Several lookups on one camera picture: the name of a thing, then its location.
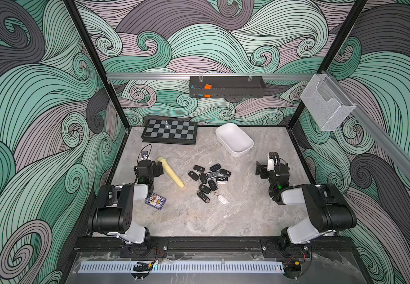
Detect black wall shelf tray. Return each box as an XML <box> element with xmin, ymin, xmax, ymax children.
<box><xmin>189</xmin><ymin>76</ymin><xmax>266</xmax><ymax>99</ymax></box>

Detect clear acrylic wall holder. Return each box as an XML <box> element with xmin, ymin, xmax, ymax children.
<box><xmin>300</xmin><ymin>73</ymin><xmax>355</xmax><ymax>132</ymax></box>

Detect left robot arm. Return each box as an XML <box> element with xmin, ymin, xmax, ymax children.
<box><xmin>88</xmin><ymin>159</ymin><xmax>163</xmax><ymax>245</ymax></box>

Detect white plastic storage box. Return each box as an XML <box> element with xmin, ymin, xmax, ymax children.
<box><xmin>215</xmin><ymin>123</ymin><xmax>254</xmax><ymax>157</ymax></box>

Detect silver BMW key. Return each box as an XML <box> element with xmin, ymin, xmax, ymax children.
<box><xmin>206</xmin><ymin>172</ymin><xmax>219</xmax><ymax>179</ymax></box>

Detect aluminium rail right wall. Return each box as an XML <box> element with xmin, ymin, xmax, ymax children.
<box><xmin>321</xmin><ymin>71</ymin><xmax>410</xmax><ymax>181</ymax></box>

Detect yellow plastic cylinder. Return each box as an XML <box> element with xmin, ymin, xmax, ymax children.
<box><xmin>157</xmin><ymin>157</ymin><xmax>185</xmax><ymax>189</ymax></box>

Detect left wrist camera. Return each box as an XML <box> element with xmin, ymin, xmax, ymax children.
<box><xmin>141</xmin><ymin>150</ymin><xmax>150</xmax><ymax>160</ymax></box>

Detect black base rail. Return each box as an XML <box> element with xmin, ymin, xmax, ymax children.
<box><xmin>73</xmin><ymin>237</ymin><xmax>355</xmax><ymax>260</ymax></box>

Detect black key silver trim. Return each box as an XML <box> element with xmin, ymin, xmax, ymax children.
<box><xmin>197</xmin><ymin>191</ymin><xmax>210</xmax><ymax>204</ymax></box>

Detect black grey chessboard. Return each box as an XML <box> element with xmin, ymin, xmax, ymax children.
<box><xmin>141</xmin><ymin>120</ymin><xmax>198</xmax><ymax>146</ymax></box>

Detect black VW key large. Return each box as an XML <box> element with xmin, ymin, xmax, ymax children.
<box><xmin>188</xmin><ymin>170</ymin><xmax>200</xmax><ymax>181</ymax></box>

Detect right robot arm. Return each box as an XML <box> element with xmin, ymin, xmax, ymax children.
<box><xmin>255</xmin><ymin>152</ymin><xmax>357</xmax><ymax>249</ymax></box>

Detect black key top right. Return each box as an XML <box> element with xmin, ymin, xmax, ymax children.
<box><xmin>210</xmin><ymin>163</ymin><xmax>221</xmax><ymax>172</ymax></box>

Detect aluminium rail back wall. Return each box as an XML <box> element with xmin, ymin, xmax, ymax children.
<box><xmin>106</xmin><ymin>72</ymin><xmax>314</xmax><ymax>81</ymax></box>

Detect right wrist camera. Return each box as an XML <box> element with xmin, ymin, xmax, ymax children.
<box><xmin>267</xmin><ymin>158</ymin><xmax>275</xmax><ymax>171</ymax></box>

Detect blue playing card box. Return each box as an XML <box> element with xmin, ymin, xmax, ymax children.
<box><xmin>145</xmin><ymin>193</ymin><xmax>167</xmax><ymax>211</ymax></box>

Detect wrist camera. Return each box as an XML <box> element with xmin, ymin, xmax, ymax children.
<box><xmin>141</xmin><ymin>150</ymin><xmax>150</xmax><ymax>160</ymax></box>
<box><xmin>267</xmin><ymin>158</ymin><xmax>275</xmax><ymax>171</ymax></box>

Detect aluminium rail wall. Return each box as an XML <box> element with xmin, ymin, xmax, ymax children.
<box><xmin>106</xmin><ymin>72</ymin><xmax>314</xmax><ymax>81</ymax></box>
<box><xmin>321</xmin><ymin>71</ymin><xmax>410</xmax><ymax>181</ymax></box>

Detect white key tag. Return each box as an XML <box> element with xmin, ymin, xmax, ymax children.
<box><xmin>217</xmin><ymin>195</ymin><xmax>229</xmax><ymax>205</ymax></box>

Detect black flip key centre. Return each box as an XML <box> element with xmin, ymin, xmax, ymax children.
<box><xmin>199</xmin><ymin>173</ymin><xmax>208</xmax><ymax>184</ymax></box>

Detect black flip key buttons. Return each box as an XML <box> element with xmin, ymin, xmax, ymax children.
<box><xmin>208</xmin><ymin>179</ymin><xmax>218</xmax><ymax>192</ymax></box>

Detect white slotted cable duct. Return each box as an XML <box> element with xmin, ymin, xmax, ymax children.
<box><xmin>78</xmin><ymin>260</ymin><xmax>284</xmax><ymax>274</ymax></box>

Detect black VW key top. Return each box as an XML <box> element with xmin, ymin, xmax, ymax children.
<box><xmin>193</xmin><ymin>165</ymin><xmax>205</xmax><ymax>173</ymax></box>

